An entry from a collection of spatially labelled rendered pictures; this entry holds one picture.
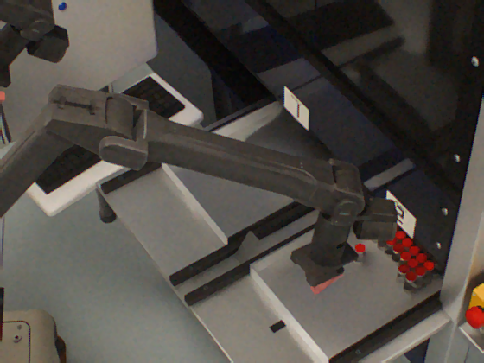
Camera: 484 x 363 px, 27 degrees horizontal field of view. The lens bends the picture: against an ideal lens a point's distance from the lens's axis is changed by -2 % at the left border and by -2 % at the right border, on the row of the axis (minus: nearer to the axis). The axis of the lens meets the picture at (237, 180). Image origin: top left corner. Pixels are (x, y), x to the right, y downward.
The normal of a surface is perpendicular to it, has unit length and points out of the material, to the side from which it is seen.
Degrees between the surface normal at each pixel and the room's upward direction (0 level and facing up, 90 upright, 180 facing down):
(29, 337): 0
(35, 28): 99
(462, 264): 90
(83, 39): 90
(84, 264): 0
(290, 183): 82
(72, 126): 87
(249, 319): 0
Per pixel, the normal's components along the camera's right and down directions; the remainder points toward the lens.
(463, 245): -0.84, 0.44
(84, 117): 0.29, -0.66
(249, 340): -0.03, -0.65
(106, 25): 0.65, 0.57
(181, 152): 0.08, 0.69
